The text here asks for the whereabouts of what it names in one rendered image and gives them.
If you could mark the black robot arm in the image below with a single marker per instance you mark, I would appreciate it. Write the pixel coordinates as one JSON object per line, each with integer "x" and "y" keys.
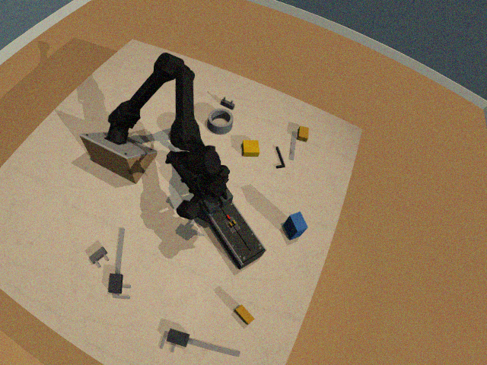
{"x": 184, "y": 132}

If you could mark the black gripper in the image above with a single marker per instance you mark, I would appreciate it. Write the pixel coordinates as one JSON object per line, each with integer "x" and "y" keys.
{"x": 190, "y": 209}

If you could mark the blue cube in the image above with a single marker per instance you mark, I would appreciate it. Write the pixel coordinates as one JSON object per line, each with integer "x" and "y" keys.
{"x": 295, "y": 225}

